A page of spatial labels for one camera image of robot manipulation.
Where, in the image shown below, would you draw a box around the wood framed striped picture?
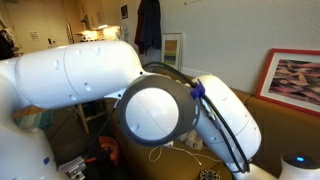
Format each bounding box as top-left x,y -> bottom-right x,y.
160,32 -> 184,73

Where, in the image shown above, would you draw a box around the dark hanging jacket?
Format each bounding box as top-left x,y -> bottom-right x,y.
134,0 -> 163,56

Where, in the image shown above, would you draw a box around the orange black clamp tool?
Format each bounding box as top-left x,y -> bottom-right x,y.
84,148 -> 114,165

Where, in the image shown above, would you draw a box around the teal rug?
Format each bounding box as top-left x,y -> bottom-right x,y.
13,109 -> 55,129

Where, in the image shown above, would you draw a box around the brown leather sofa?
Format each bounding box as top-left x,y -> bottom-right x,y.
109,68 -> 320,180

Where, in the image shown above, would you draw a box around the red framed picture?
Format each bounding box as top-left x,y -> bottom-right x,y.
256,48 -> 320,118

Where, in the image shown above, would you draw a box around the dark hanging clothes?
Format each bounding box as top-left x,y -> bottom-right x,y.
0,19 -> 17,61

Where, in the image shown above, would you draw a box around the blue cable clip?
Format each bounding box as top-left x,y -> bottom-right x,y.
190,80 -> 207,100

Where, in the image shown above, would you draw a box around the white charger cable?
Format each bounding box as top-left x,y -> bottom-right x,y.
148,144 -> 224,168

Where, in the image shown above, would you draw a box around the small dark wall poster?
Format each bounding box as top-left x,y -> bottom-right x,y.
120,3 -> 130,20

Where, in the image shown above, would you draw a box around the silver metal bracket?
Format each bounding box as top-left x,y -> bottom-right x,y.
58,155 -> 88,180

